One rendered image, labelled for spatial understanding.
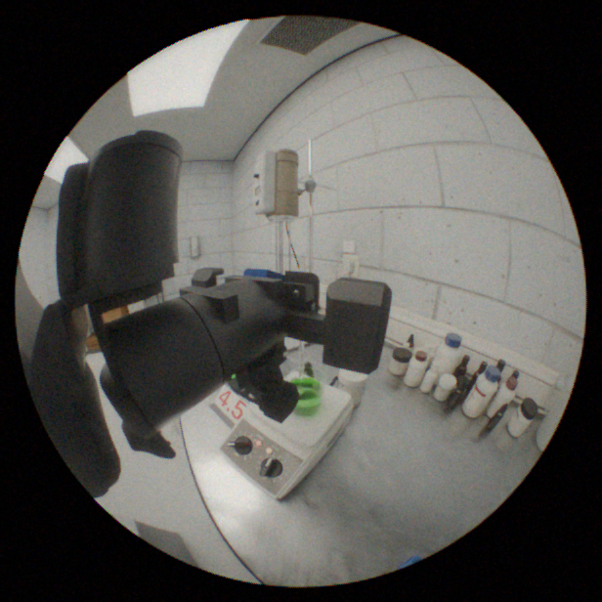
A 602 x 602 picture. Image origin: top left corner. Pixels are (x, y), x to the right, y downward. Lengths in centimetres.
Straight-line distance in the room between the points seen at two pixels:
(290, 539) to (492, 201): 77
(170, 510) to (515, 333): 80
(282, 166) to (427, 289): 56
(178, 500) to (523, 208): 91
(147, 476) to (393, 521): 38
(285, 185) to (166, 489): 73
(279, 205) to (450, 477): 73
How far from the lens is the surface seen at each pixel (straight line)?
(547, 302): 63
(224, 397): 42
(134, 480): 42
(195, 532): 35
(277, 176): 58
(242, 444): 29
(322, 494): 32
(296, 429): 27
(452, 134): 70
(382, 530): 33
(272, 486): 29
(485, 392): 46
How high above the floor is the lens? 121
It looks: 18 degrees down
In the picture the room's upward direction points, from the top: straight up
